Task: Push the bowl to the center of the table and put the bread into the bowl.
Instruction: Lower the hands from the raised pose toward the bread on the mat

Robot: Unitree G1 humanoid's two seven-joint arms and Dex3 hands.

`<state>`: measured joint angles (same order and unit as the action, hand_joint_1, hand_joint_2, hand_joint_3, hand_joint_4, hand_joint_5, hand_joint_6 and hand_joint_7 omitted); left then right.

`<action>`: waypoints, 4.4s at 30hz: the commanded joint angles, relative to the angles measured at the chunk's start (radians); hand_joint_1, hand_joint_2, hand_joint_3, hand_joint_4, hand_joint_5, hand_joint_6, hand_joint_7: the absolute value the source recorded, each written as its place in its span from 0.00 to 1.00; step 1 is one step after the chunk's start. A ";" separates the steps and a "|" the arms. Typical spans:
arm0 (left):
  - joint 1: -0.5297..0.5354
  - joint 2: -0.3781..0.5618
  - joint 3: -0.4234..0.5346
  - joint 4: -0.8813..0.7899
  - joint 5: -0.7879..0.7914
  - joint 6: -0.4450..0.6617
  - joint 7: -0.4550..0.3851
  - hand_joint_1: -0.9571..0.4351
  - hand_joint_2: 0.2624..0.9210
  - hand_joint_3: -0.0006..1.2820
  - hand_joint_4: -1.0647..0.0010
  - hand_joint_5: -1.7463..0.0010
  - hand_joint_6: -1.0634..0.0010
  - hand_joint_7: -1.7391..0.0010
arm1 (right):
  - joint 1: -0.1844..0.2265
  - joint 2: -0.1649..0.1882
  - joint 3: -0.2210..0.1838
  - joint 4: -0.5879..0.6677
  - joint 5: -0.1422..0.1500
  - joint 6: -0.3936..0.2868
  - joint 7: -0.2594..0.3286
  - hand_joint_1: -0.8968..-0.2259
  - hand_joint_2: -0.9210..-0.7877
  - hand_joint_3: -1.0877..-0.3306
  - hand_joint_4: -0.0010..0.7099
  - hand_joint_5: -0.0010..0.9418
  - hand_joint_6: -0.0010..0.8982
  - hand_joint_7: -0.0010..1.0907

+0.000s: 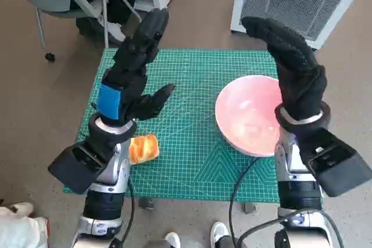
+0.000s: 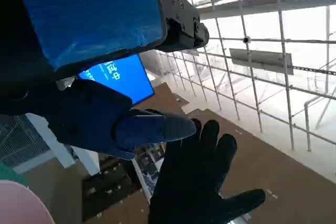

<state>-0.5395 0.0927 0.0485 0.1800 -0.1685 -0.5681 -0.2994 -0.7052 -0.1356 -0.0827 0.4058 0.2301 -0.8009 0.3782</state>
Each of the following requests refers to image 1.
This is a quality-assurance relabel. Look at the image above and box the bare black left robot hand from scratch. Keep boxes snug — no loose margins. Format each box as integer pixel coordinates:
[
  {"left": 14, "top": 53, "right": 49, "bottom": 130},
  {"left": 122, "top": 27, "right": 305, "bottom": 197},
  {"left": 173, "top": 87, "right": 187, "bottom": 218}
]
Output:
[{"left": 92, "top": 7, "right": 177, "bottom": 128}]

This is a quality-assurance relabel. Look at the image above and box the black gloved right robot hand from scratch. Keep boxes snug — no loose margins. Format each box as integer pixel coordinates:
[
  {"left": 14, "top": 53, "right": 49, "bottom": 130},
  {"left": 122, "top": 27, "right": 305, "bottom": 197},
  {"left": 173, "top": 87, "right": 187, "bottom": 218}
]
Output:
[{"left": 241, "top": 16, "right": 328, "bottom": 123}]

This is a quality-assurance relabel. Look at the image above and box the pink bowl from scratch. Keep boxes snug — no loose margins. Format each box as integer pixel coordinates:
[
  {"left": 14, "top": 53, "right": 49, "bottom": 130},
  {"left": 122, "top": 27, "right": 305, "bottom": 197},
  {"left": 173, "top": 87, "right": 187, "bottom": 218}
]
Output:
[{"left": 214, "top": 75, "right": 284, "bottom": 157}]

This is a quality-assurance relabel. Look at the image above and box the striped orange bread loaf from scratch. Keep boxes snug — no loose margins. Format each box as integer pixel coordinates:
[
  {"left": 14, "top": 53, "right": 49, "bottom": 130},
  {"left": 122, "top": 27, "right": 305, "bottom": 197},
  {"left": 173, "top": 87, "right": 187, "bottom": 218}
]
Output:
[{"left": 128, "top": 134, "right": 161, "bottom": 165}]

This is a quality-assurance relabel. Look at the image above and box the large white grille cabinet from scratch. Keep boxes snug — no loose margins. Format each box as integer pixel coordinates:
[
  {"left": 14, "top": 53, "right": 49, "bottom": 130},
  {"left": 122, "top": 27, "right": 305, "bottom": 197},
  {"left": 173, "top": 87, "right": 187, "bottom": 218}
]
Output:
[{"left": 230, "top": 0, "right": 372, "bottom": 50}]

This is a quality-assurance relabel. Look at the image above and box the green cutting mat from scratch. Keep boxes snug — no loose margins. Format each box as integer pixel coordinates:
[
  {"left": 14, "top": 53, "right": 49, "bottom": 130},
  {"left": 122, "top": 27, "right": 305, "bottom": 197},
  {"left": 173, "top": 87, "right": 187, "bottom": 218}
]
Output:
[{"left": 63, "top": 48, "right": 281, "bottom": 204}]

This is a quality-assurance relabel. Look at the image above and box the person's white shoe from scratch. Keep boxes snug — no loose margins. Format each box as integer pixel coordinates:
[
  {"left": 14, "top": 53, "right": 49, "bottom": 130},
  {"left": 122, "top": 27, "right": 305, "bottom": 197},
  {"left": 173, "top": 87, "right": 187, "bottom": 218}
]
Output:
[
  {"left": 209, "top": 221, "right": 230, "bottom": 248},
  {"left": 164, "top": 232, "right": 181, "bottom": 248}
]

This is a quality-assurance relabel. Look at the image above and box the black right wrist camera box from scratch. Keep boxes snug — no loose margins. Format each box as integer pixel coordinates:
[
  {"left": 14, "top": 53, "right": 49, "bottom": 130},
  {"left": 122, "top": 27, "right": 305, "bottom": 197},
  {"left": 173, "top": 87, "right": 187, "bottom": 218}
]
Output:
[{"left": 299, "top": 128, "right": 372, "bottom": 198}]

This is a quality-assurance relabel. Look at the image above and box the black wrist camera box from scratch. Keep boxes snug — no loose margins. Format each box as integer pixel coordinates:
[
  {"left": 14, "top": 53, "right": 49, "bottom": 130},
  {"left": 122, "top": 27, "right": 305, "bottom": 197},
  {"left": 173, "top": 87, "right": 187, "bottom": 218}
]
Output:
[
  {"left": 299, "top": 128, "right": 372, "bottom": 198},
  {"left": 47, "top": 142, "right": 117, "bottom": 195}
]

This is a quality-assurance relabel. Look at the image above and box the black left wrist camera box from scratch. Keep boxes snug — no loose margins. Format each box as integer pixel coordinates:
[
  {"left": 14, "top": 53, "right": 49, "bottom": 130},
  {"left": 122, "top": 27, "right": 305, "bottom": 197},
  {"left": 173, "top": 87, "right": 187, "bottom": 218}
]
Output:
[{"left": 47, "top": 142, "right": 117, "bottom": 195}]

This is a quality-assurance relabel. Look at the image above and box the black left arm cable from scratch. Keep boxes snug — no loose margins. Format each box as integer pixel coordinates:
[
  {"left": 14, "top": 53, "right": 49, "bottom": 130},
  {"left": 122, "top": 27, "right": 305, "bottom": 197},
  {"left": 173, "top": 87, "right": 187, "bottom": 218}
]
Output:
[{"left": 112, "top": 181, "right": 137, "bottom": 248}]

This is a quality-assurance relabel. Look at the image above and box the long black robot cable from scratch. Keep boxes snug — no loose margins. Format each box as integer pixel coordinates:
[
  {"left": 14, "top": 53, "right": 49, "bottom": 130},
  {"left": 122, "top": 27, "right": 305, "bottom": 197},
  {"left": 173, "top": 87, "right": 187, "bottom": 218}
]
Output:
[{"left": 228, "top": 156, "right": 262, "bottom": 245}]

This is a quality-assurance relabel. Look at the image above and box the black looped right arm cable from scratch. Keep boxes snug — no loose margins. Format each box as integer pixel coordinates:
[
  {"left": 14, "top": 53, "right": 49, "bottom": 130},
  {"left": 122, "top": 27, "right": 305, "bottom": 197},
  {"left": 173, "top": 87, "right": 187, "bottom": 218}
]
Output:
[{"left": 238, "top": 210, "right": 344, "bottom": 248}]

